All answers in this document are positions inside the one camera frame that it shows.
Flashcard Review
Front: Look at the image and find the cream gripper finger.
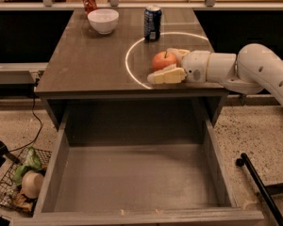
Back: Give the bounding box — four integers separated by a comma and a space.
147, 64, 187, 85
167, 48, 190, 64

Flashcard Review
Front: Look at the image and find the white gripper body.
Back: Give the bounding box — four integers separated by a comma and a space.
181, 51, 210, 83

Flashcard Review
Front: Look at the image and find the red apple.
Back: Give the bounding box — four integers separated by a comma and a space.
152, 51, 177, 72

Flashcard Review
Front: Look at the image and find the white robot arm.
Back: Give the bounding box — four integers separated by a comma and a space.
147, 43, 283, 106

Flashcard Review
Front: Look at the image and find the open grey top drawer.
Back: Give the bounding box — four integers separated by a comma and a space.
9, 98, 265, 226

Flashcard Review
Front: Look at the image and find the blue soda can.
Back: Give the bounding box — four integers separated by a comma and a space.
144, 5, 162, 41

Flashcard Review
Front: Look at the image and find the white bowl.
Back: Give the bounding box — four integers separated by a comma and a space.
88, 8, 119, 35

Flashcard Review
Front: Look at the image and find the grey cabinet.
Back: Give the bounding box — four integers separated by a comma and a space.
37, 8, 227, 133

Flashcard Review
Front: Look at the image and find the black metal leg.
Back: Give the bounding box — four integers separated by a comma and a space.
236, 153, 283, 226

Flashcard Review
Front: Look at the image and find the green chip bag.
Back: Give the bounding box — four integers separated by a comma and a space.
12, 147, 42, 186

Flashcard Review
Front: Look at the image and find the beige cup in basket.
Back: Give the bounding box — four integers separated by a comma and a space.
22, 170, 44, 199

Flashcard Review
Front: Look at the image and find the black power cable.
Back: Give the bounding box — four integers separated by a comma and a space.
8, 78, 44, 153

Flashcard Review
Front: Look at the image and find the wire basket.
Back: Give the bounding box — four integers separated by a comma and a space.
0, 147, 53, 215

